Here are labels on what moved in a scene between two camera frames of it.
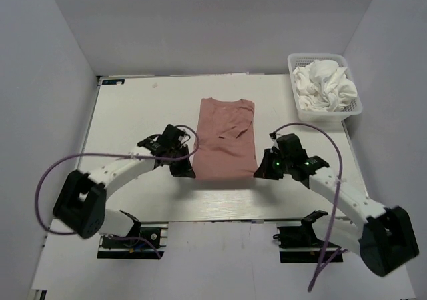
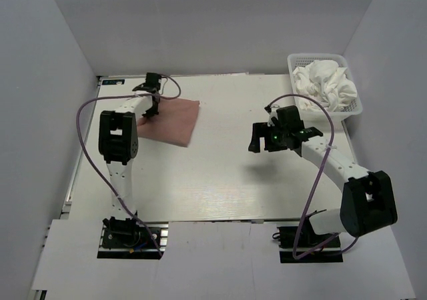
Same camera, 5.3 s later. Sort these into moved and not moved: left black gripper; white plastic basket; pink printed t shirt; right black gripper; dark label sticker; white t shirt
Moved: left black gripper; right black gripper; pink printed t shirt
Not moved: white plastic basket; dark label sticker; white t shirt
